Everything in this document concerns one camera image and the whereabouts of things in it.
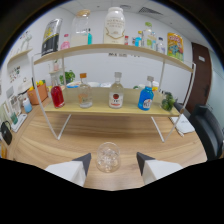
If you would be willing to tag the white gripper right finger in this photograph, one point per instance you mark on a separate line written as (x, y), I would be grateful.
(156, 169)

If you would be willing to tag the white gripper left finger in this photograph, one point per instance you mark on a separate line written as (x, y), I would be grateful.
(71, 170)

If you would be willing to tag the blue liquid bottle silver cap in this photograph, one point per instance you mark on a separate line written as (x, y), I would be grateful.
(145, 98)

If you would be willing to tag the white milk bottle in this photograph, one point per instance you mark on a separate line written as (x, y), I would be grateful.
(114, 26)

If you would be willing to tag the green cup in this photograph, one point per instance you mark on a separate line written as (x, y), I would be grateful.
(14, 118)

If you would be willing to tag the white and blue cup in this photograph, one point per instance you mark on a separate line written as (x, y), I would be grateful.
(27, 106)

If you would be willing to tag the yellow cup white lid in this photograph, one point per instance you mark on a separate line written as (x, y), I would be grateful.
(155, 86)

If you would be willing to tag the clear glass tumbler with ice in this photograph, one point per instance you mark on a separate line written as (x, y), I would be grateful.
(108, 158)

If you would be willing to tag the white pen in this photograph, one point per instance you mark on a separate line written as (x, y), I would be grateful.
(180, 133)

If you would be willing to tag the white notebook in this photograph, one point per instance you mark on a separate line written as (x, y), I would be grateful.
(182, 125)

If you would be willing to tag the black chair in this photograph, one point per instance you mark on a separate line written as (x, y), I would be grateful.
(208, 131)

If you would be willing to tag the small green glass jar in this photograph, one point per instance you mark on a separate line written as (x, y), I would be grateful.
(167, 101)

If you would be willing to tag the white scale tray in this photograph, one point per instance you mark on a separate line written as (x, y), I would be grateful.
(19, 122)

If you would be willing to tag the red liquid bottle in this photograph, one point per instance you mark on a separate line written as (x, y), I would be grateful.
(57, 98)

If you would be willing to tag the black kettle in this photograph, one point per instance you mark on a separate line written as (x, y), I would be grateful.
(6, 133)

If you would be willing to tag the orange storage basket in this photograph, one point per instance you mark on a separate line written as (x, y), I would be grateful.
(37, 95)

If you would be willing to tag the clear bottle red label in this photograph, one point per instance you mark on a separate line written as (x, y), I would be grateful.
(116, 96)

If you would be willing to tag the blue and white bowl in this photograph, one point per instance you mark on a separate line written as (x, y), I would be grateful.
(72, 85)

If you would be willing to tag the green potted plant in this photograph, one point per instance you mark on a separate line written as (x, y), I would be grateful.
(69, 76)

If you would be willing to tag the brown door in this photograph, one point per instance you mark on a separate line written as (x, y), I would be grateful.
(200, 76)

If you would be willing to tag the white flower vase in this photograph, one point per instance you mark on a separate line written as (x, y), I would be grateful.
(56, 66)

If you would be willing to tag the yellow drink can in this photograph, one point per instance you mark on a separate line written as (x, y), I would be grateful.
(175, 46)

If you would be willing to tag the small pink bottle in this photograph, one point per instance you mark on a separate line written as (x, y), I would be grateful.
(65, 44)

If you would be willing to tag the clear bottle green cap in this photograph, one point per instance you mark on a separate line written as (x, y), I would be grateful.
(148, 38)

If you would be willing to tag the small teal bottle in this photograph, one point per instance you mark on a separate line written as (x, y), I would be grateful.
(90, 38)

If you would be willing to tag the tall black silver can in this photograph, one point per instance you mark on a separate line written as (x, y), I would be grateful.
(51, 38)

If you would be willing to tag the ceiling air vent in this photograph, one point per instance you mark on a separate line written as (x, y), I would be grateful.
(150, 10)

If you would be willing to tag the small square ceiling vent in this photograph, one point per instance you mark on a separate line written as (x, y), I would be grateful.
(125, 6)

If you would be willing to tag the two-tier wooden rack white frame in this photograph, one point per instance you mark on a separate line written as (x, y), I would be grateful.
(100, 108)

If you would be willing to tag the white frame stand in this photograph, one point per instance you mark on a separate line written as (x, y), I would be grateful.
(15, 104)

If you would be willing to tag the grey wall panel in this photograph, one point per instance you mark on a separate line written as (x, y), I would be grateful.
(10, 92)

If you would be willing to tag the wall sticker cluster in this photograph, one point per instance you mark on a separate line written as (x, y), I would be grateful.
(15, 74)

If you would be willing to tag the wooden wall shelf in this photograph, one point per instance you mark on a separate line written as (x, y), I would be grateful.
(20, 55)

